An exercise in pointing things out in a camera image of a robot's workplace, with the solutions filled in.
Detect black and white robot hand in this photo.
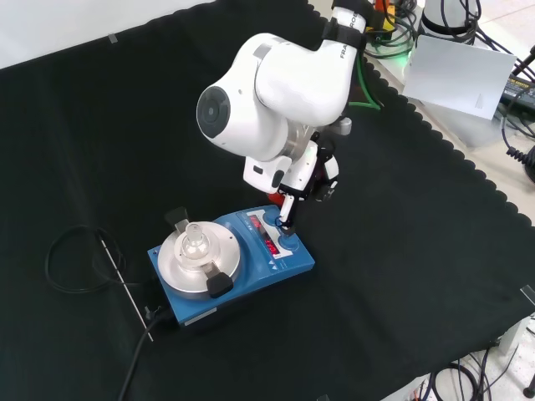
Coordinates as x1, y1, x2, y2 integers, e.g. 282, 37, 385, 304
277, 135, 340, 234

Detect heater with blue base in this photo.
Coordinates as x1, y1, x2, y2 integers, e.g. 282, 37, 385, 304
146, 203, 317, 333

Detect black bench cloth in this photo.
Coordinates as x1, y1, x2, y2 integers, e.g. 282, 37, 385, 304
0, 0, 535, 401

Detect clear round-bottom glass flask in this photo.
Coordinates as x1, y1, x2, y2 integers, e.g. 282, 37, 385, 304
180, 223, 210, 258

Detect grey base platform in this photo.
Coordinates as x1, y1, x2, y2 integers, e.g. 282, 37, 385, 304
411, 94, 507, 149

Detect yellow stop button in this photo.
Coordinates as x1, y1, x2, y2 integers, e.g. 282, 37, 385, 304
374, 0, 396, 33

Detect pale board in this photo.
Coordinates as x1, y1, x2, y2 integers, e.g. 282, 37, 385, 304
403, 33, 518, 122

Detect thin metal probe rod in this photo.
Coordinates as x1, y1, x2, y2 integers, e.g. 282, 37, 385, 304
99, 237, 155, 342

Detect clear tape piece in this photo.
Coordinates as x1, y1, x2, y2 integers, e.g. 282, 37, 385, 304
519, 284, 535, 312

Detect green cable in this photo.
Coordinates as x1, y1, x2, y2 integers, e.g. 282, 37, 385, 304
354, 43, 384, 110

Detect black cables beside bench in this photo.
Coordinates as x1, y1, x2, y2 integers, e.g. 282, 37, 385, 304
499, 89, 535, 185

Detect black heater power cable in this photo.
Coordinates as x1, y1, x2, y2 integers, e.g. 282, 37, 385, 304
118, 307, 168, 401

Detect thin black probe cable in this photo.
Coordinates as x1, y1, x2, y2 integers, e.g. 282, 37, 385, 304
44, 225, 145, 294

